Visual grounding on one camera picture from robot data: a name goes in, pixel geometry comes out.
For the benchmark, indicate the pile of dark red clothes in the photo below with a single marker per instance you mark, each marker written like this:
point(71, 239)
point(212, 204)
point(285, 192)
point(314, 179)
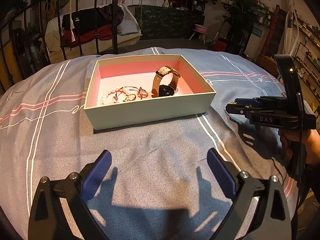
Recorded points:
point(105, 32)

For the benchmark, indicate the small gold earrings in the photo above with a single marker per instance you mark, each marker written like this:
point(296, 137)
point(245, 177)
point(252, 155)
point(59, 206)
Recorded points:
point(233, 102)

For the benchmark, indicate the pink stool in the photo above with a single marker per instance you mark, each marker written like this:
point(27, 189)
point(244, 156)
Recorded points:
point(201, 28)

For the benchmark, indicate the white vase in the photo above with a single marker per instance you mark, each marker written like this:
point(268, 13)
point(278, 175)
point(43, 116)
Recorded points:
point(165, 3)

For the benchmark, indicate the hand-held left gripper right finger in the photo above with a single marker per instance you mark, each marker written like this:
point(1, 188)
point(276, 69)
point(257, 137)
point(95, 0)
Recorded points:
point(220, 170)

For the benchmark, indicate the pale green box pink inside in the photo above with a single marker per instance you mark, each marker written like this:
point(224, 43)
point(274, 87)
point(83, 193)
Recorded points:
point(150, 112)

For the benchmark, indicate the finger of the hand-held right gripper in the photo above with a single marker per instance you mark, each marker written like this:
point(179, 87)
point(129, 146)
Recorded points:
point(237, 109)
point(250, 101)

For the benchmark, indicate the green patterned counter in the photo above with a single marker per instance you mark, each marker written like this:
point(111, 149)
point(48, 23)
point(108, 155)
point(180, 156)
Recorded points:
point(170, 22)

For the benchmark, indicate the large potted plant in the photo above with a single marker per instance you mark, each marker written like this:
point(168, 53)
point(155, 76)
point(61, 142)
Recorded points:
point(240, 12)

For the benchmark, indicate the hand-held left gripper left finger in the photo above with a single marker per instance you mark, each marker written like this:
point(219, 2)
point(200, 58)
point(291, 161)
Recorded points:
point(98, 170)

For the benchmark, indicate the blue plaid bed sheet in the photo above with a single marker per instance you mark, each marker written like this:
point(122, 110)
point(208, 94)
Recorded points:
point(150, 142)

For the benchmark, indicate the black metal bed frame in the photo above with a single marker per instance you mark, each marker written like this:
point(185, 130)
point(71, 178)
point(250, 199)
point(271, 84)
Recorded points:
point(115, 17)

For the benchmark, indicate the light blue pillow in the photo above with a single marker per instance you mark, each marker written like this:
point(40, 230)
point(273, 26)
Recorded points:
point(128, 26)

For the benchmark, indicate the long wall shelf with bottles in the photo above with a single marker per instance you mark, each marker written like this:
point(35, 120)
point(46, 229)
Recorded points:
point(310, 55)

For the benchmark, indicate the white wicker swing chair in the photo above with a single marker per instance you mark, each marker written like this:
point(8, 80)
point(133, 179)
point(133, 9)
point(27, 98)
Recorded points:
point(130, 17)

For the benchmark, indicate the person's right hand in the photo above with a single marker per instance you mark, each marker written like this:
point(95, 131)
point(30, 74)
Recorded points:
point(312, 145)

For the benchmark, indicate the red bin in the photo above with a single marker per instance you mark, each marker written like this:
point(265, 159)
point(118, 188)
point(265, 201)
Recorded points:
point(221, 44)

